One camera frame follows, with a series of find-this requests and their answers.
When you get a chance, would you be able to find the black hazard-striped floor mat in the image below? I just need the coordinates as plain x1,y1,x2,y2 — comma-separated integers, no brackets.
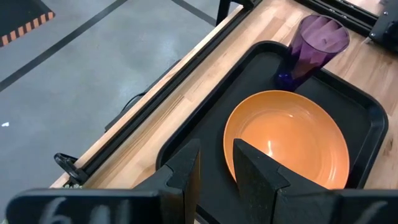
0,0,56,48

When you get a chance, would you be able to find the black plastic tray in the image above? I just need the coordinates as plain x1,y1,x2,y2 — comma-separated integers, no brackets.
155,40,389,224

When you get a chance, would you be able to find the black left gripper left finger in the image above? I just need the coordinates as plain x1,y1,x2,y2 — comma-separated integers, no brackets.
133,138,201,224

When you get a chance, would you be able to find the orange plate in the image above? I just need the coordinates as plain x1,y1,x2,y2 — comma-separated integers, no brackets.
223,90,351,190

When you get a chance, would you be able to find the purple faceted cup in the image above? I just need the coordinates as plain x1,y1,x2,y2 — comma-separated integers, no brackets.
274,14,351,93

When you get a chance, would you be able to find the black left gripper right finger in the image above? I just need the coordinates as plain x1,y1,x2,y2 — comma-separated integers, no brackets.
233,138,328,224

